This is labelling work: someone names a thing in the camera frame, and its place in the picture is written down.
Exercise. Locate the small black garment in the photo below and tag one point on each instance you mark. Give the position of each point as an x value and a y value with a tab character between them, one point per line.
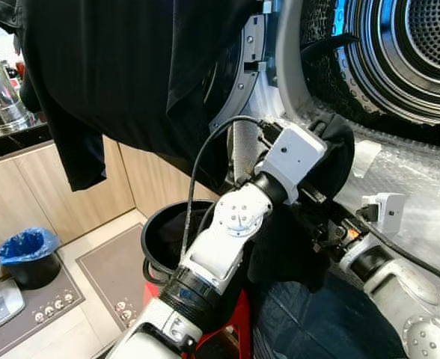
287	247

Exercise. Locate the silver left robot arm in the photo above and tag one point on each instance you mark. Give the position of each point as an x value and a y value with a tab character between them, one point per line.
227	224

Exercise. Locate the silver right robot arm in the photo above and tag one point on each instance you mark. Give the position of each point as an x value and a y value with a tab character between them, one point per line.
411	299

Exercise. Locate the white washing machine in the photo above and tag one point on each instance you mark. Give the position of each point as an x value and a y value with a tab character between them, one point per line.
414	179

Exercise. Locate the white tape strip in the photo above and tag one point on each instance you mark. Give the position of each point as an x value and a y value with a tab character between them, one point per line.
366	155

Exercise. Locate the blue denim jeans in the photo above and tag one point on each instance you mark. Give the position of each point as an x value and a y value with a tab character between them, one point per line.
317	321

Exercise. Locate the black garment in drum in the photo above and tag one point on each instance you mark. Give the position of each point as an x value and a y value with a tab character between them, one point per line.
332	75

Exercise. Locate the red plastic stool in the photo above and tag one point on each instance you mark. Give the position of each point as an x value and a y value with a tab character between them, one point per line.
235	321

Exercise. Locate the black round laundry bucket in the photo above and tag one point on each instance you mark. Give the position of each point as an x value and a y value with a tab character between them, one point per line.
164	239

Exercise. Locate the perforated steel washer drum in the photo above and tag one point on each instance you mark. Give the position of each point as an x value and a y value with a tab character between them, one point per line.
414	52

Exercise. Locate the grey printed floor mat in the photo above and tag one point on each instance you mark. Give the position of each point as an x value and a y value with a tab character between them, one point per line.
115	273
44	310

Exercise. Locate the large black shirt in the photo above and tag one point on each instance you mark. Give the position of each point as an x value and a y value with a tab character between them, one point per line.
130	67

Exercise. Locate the wooden base cabinet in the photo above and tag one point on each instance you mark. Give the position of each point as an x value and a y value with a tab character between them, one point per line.
25	194

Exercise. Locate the black bin with blue bag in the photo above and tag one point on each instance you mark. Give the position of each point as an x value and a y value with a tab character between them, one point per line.
29	258

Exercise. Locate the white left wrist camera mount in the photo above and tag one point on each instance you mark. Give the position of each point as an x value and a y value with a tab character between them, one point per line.
295	153

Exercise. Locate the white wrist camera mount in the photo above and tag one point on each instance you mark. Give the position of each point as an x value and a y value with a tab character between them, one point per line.
388	211
295	153

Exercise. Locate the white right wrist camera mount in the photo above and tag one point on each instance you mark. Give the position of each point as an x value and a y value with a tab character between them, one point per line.
388	211

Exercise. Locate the grey washer door frame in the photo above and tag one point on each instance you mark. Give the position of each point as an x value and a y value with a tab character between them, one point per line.
251	52

